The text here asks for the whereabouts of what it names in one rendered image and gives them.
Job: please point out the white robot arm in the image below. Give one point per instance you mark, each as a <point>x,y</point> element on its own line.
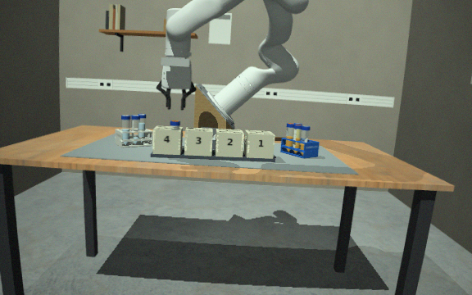
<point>283,67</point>

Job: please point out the blue tube rack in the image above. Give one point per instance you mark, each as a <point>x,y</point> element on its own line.
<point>310,149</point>

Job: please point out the beige bucket adapter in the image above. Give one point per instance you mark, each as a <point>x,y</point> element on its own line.
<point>259,144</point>
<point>229,143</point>
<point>198,142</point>
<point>167,141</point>

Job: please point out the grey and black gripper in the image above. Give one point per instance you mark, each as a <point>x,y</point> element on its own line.
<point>176,77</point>

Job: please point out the grey bench mat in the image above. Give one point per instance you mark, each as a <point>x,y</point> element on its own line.
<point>105,148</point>

